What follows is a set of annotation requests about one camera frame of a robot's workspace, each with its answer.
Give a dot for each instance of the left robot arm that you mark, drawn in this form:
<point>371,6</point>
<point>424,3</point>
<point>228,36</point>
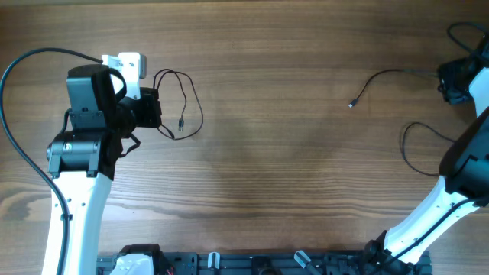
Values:
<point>107,104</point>

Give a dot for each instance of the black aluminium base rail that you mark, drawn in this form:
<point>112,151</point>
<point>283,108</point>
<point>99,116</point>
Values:
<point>150,259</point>

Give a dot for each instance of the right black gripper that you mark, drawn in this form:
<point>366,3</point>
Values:
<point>451,82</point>

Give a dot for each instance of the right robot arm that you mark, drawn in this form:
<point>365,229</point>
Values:
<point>462,186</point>

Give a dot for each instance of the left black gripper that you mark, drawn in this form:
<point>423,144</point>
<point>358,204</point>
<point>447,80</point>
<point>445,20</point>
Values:
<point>150,99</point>

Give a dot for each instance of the grey clamp lever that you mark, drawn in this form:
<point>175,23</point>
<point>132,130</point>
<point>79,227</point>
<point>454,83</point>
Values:
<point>213,262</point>
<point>302,258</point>

